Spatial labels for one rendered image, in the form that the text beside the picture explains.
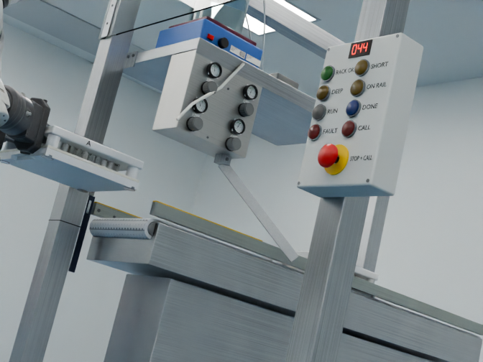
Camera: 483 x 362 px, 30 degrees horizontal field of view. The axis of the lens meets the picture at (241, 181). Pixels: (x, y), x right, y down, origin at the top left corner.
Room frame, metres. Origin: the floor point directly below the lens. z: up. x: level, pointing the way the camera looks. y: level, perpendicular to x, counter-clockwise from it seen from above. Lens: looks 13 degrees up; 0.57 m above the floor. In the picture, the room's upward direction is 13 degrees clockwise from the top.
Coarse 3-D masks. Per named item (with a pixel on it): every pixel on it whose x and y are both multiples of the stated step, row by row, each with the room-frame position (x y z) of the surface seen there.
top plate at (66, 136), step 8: (48, 128) 1.91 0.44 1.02; (56, 128) 1.90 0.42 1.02; (64, 136) 1.92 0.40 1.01; (72, 136) 1.93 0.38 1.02; (80, 136) 1.94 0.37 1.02; (72, 144) 1.96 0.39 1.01; (80, 144) 1.94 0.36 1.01; (88, 144) 1.95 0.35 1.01; (96, 144) 1.96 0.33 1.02; (88, 152) 2.00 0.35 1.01; (96, 152) 1.98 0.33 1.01; (104, 152) 1.98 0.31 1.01; (112, 152) 1.99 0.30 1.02; (120, 152) 2.00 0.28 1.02; (112, 160) 2.02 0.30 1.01; (120, 160) 2.01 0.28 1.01; (128, 160) 2.02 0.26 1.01; (136, 160) 2.03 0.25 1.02; (120, 168) 2.09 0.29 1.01
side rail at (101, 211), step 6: (96, 204) 2.28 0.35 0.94; (96, 210) 2.28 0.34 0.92; (102, 210) 2.29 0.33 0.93; (108, 210) 2.30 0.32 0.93; (114, 210) 2.31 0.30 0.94; (102, 216) 2.29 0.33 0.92; (108, 216) 2.30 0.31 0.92; (120, 216) 2.32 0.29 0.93; (126, 216) 2.33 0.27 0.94; (132, 216) 2.34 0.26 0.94
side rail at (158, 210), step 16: (160, 208) 2.07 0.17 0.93; (192, 224) 2.13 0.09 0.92; (208, 224) 2.16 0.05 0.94; (224, 240) 2.20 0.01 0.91; (240, 240) 2.22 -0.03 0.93; (256, 240) 2.25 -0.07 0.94; (272, 256) 2.30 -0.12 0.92; (352, 288) 2.50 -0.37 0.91; (368, 288) 2.52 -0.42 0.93; (384, 288) 2.56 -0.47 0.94; (400, 304) 2.61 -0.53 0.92; (416, 304) 2.66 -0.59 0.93; (448, 320) 2.76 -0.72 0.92; (464, 320) 2.80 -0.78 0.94
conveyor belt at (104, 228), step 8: (96, 224) 2.25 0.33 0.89; (104, 224) 2.22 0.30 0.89; (112, 224) 2.19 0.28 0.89; (120, 224) 2.16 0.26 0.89; (128, 224) 2.13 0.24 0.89; (136, 224) 2.10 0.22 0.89; (144, 224) 2.07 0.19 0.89; (168, 224) 2.11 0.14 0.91; (96, 232) 2.25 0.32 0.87; (104, 232) 2.22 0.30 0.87; (112, 232) 2.19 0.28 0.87; (120, 232) 2.16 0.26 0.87; (128, 232) 2.13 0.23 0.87; (136, 232) 2.10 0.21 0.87; (144, 232) 2.07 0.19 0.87; (192, 232) 2.15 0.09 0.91; (208, 240) 2.19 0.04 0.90; (232, 248) 2.23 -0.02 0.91; (256, 256) 2.28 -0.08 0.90; (280, 264) 2.34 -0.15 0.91; (368, 296) 2.55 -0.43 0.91; (408, 312) 2.66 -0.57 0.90; (432, 320) 2.73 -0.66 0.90; (456, 328) 2.81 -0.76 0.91
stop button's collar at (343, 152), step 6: (342, 150) 1.40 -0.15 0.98; (342, 156) 1.40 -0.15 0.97; (348, 156) 1.39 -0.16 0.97; (366, 156) 1.37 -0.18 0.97; (342, 162) 1.40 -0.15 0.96; (324, 168) 1.43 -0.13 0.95; (330, 168) 1.42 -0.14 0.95; (336, 168) 1.41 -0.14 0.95; (342, 168) 1.40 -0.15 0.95; (330, 174) 1.42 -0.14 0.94; (336, 174) 1.41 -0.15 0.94
